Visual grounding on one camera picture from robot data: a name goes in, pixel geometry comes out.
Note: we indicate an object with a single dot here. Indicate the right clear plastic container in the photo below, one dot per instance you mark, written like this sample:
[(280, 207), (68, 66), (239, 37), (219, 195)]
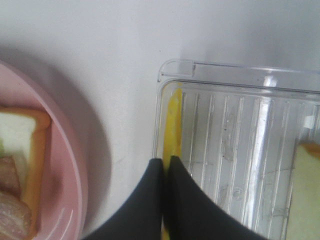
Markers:
[(240, 128)]

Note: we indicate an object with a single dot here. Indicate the bacon strip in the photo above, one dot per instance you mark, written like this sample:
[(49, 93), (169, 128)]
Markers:
[(9, 179), (15, 218)]

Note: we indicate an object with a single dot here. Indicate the bread slice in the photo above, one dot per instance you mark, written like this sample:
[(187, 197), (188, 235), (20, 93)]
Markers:
[(304, 212), (23, 132)]

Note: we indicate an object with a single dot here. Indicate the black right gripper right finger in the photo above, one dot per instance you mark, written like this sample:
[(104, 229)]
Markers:
[(191, 215)]

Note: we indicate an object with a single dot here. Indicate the yellow cheese slice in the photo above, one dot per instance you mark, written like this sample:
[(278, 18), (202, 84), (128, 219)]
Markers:
[(173, 131)]

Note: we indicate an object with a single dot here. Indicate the green lettuce leaf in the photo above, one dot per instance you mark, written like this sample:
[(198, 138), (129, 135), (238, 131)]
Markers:
[(2, 149)]

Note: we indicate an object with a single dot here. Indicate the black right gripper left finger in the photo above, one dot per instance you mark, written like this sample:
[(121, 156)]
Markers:
[(140, 216)]

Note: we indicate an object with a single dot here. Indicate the pink round plate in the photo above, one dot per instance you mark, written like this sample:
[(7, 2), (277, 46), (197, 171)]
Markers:
[(64, 189)]

